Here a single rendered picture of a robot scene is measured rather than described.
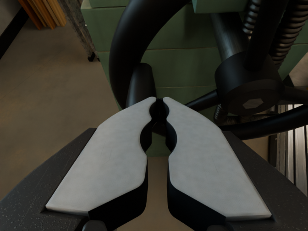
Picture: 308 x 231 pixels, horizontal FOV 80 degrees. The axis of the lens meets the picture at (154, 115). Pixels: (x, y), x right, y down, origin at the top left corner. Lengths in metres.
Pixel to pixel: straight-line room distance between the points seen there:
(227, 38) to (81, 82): 1.21
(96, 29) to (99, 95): 0.91
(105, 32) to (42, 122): 1.00
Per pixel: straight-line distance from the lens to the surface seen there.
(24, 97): 1.50
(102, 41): 0.40
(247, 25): 0.25
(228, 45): 0.24
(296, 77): 0.56
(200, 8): 0.25
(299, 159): 0.94
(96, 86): 1.32
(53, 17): 1.93
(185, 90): 0.50
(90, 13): 0.37
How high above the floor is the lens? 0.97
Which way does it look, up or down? 60 degrees down
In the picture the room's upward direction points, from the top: 4 degrees counter-clockwise
